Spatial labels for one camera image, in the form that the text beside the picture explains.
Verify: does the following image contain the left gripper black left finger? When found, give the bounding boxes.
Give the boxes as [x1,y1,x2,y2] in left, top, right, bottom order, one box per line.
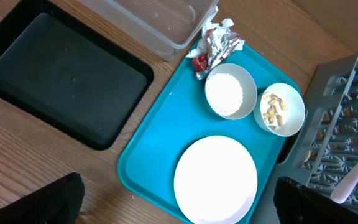
[0,172,85,224]

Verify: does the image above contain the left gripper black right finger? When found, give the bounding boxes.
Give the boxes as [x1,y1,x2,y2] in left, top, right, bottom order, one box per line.
[273,177,358,224]

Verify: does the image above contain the grey bowl with rice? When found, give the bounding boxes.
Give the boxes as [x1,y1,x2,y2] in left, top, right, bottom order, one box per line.
[204,63,257,120]

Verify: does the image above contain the grey plastic dishwasher rack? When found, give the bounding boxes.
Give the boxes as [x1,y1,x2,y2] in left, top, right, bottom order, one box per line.
[250,53,358,223]

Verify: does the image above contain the black rectangular waste tray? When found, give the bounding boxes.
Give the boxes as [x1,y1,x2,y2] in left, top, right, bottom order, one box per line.
[0,0,154,151]

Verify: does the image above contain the clear plastic waste bin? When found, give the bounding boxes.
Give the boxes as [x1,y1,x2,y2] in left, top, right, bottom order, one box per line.
[81,0,218,61]

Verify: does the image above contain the white round plate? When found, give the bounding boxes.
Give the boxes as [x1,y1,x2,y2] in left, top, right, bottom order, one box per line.
[173,136,258,223]

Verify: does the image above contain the white bowl with peanuts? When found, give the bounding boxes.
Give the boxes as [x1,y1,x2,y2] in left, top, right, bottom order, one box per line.
[253,83,306,137]

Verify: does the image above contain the teal plastic serving tray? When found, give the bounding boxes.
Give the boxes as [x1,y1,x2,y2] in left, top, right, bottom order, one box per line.
[117,59,286,223]

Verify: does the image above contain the crumpled foil wrapper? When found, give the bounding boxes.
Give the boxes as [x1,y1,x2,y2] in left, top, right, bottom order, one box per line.
[185,6,244,80]

